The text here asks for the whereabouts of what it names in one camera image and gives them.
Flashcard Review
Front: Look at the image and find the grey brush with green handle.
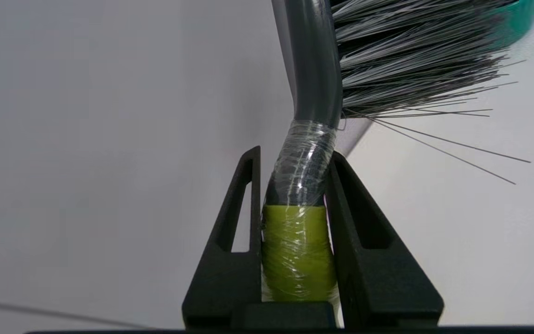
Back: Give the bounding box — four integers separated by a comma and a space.
260, 0, 532, 325

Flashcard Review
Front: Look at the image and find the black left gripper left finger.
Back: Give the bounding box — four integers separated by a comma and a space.
182, 146, 264, 330

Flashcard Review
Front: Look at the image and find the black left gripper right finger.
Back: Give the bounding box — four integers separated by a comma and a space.
325, 151, 445, 329

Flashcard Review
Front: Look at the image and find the teal pot with handle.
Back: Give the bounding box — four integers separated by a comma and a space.
499, 0, 534, 49

